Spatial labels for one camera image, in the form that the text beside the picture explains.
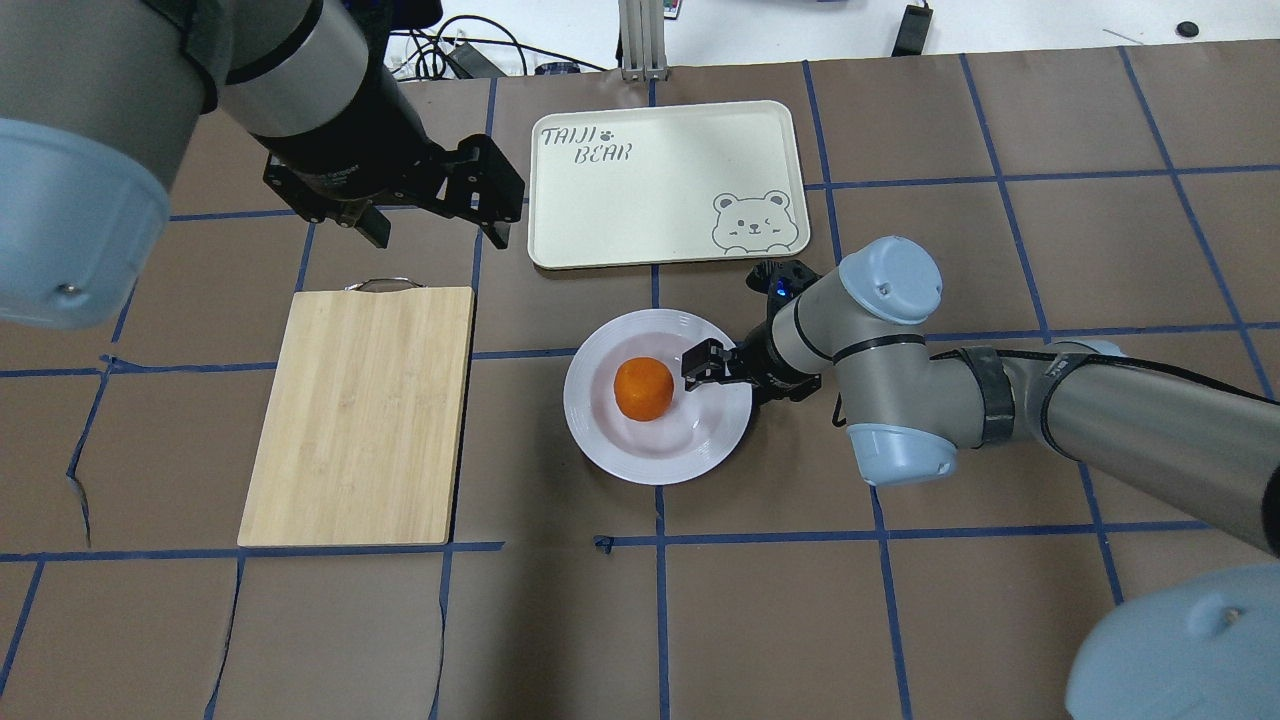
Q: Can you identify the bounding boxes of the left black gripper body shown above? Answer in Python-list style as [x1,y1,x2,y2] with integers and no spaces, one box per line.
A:
[262,67,526,228]

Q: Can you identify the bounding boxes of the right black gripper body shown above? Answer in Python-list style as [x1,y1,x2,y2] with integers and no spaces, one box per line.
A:
[730,259,826,406]

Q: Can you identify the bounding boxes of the orange fruit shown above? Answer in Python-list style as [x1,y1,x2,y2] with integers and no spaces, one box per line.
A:
[613,356,675,421]

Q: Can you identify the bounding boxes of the white round plate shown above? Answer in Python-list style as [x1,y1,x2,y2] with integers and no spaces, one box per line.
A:
[563,309,753,486]

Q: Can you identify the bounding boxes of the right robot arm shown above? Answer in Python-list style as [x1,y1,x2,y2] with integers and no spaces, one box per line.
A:
[680,236,1279,719]

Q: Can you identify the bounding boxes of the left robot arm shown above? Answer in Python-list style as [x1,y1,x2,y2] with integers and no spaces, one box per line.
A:
[1,1,526,331]

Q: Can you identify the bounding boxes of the cream bear tray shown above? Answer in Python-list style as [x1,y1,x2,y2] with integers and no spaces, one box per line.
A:
[527,100,812,270]

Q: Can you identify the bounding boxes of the bamboo cutting board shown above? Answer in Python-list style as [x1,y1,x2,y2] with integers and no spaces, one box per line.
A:
[237,284,475,550]

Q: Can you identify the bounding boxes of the black power adapter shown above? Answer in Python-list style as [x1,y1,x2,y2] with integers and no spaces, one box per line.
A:
[890,1,933,56]

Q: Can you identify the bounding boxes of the aluminium frame post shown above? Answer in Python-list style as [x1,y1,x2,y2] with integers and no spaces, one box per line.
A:
[618,0,669,82]

